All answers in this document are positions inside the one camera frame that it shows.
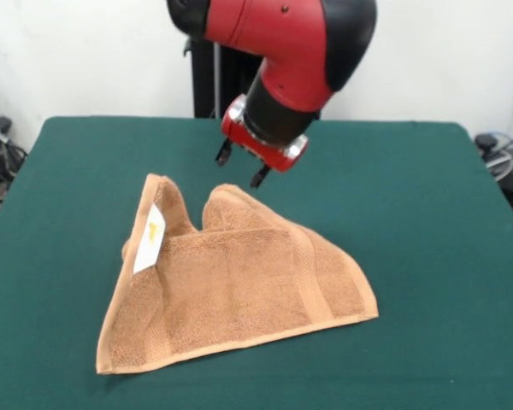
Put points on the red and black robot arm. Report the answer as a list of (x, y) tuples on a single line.
[(290, 51)]

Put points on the dark green table cloth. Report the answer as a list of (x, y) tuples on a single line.
[(410, 256)]

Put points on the orange terry towel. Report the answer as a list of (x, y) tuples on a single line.
[(239, 290)]

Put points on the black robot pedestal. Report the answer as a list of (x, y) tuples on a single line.
[(205, 81)]

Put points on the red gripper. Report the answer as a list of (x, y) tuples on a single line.
[(261, 149)]

